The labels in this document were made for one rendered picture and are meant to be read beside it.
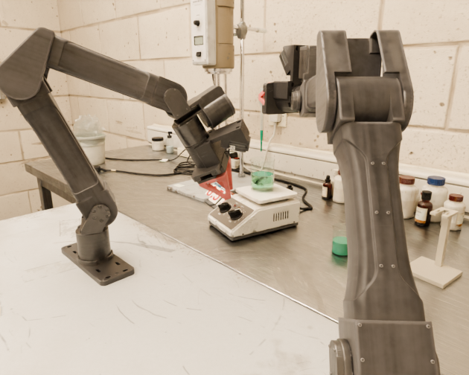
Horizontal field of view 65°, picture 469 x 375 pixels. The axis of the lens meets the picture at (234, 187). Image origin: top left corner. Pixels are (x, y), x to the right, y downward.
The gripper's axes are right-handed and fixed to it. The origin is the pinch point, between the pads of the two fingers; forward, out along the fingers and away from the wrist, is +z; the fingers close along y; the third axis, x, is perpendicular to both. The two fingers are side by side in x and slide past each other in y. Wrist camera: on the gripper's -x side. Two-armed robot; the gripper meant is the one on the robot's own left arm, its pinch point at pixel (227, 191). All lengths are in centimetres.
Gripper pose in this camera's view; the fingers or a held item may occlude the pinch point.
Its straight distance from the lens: 83.8
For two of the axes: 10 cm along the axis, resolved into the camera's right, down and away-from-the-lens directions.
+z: 4.5, 7.5, 4.8
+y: 1.2, -5.9, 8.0
